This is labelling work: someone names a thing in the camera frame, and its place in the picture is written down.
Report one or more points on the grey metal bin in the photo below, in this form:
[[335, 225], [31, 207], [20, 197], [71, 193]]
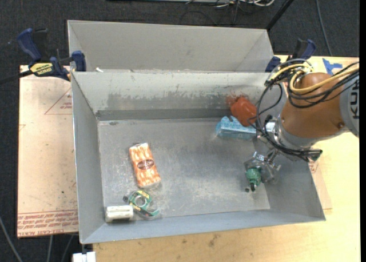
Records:
[[200, 155]]

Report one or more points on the white rectangular block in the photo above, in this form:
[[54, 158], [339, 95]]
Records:
[[119, 213]]

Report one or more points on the red toy pepper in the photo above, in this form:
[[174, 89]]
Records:
[[242, 110]]

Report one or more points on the brown cardboard board red print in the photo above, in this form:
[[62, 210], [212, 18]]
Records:
[[45, 155]]

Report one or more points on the green clear tape dispenser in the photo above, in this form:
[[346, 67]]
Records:
[[140, 202]]

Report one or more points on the black cylinder on white bracket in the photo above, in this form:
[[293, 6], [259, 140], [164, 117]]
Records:
[[270, 126]]

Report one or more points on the blue sponge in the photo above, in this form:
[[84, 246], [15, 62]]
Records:
[[233, 130]]

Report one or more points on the orange cracker packet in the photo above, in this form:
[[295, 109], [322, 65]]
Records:
[[144, 166]]

